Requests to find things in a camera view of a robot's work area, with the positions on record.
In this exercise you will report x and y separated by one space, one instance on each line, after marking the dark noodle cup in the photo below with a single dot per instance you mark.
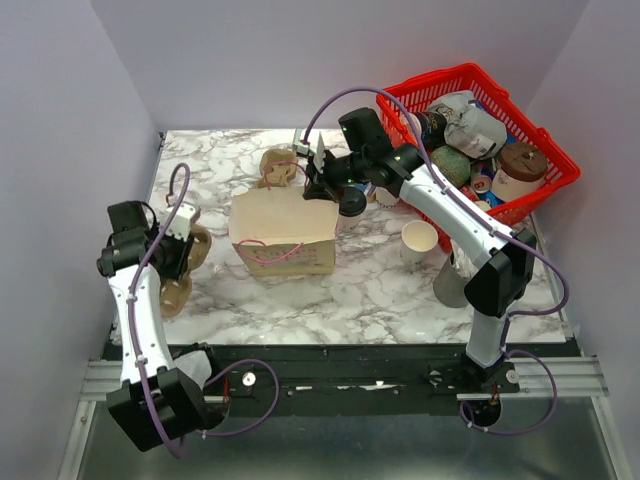
429 127

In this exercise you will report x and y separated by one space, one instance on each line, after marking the red plastic basket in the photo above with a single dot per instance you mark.
417 93

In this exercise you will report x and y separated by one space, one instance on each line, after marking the brown lid tub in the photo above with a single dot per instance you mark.
521 168

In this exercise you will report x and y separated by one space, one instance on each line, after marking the pink paper bag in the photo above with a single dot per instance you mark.
276 232

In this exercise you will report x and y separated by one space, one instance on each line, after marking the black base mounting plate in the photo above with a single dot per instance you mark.
350 380

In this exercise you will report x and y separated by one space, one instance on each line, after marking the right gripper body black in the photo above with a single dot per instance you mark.
340 172

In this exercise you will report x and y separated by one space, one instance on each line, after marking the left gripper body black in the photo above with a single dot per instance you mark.
175 253

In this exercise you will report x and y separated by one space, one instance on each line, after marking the cardboard cup carrier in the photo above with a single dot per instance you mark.
176 284
276 169

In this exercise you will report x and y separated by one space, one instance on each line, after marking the grey white plastic bag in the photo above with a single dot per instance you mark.
469 128

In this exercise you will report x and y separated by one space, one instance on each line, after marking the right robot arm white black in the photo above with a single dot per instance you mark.
503 258

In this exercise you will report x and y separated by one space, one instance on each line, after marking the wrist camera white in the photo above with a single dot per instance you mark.
312 148
180 226

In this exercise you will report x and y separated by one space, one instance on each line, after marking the grey metal straw holder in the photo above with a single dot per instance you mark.
449 284

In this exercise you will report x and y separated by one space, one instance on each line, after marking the black coffee cup lid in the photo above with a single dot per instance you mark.
352 203

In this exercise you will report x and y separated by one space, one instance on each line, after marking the white paper cup stack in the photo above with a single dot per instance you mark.
385 198

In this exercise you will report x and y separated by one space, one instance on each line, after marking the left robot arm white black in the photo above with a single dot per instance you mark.
160 397

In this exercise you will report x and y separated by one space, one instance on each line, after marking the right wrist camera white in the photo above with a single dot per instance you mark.
312 148

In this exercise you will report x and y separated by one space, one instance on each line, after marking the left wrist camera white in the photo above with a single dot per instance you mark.
180 226

